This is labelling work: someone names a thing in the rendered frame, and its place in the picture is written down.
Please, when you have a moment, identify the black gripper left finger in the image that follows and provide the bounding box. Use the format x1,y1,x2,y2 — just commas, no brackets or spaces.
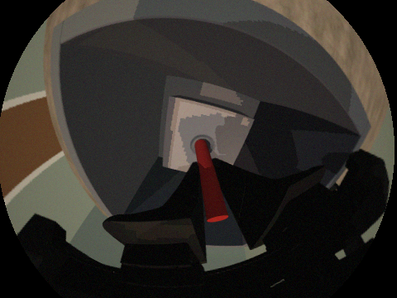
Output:
103,162,206,264

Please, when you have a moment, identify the red peg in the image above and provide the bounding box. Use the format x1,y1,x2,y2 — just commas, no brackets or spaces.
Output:
195,139,228,222

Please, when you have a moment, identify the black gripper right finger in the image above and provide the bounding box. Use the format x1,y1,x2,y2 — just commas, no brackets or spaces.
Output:
212,158,325,249

